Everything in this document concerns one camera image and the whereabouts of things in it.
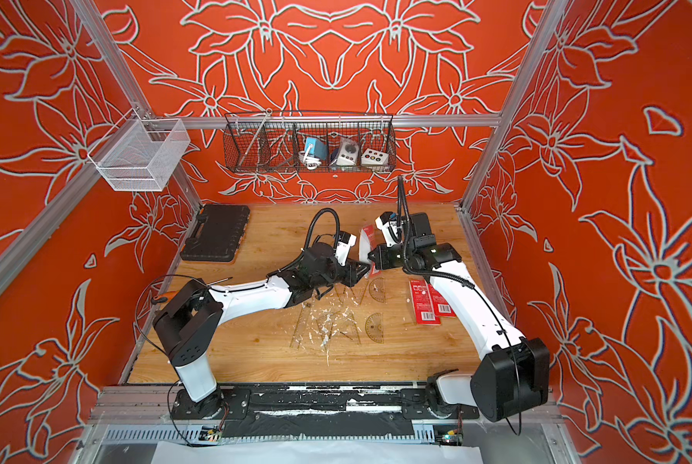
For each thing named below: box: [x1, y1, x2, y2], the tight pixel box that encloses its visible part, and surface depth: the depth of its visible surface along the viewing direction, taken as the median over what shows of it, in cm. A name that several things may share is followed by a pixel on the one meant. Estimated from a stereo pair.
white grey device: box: [330, 137, 360, 167], surface depth 92 cm
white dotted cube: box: [361, 147, 390, 166], surface depth 96 cm
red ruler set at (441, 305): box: [428, 283, 458, 318], surface depth 89 cm
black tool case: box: [179, 203, 251, 262], surface depth 109 cm
